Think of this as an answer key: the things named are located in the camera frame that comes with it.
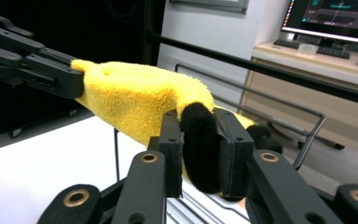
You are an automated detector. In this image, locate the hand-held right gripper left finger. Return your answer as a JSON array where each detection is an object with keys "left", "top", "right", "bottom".
[{"left": 148, "top": 108, "right": 185, "bottom": 200}]

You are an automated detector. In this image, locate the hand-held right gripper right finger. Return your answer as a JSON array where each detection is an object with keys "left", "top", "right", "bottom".
[{"left": 213, "top": 106, "right": 256, "bottom": 202}]

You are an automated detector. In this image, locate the yellow towel with black edge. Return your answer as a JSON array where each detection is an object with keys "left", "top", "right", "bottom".
[{"left": 70, "top": 59, "right": 283, "bottom": 202}]

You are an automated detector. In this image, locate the black wire rack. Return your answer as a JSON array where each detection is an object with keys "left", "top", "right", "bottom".
[{"left": 113, "top": 63, "right": 327, "bottom": 224}]

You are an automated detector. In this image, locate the black curtain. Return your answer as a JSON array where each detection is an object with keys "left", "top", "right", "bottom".
[{"left": 0, "top": 0, "right": 166, "bottom": 138}]

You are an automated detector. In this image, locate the white tablecloth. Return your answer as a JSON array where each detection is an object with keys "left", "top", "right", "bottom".
[{"left": 0, "top": 115, "right": 250, "bottom": 224}]

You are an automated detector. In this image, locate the light wooden desk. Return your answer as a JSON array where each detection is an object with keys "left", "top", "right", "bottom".
[{"left": 238, "top": 41, "right": 358, "bottom": 161}]

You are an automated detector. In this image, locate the white cabinet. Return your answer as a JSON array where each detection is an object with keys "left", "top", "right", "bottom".
[{"left": 157, "top": 0, "right": 293, "bottom": 105}]

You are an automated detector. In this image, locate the small white box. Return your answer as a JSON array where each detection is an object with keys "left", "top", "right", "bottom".
[{"left": 297, "top": 43, "right": 320, "bottom": 56}]

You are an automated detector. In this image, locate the black keyboard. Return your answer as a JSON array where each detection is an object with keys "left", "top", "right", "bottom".
[{"left": 272, "top": 38, "right": 351, "bottom": 61}]

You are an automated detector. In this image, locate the grey framed panel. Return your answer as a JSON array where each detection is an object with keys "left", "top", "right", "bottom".
[{"left": 168, "top": 0, "right": 250, "bottom": 14}]

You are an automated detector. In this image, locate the computer monitor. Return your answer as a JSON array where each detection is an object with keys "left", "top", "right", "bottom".
[{"left": 281, "top": 0, "right": 358, "bottom": 47}]

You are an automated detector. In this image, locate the black metal frame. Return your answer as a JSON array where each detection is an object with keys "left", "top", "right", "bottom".
[{"left": 144, "top": 0, "right": 358, "bottom": 108}]

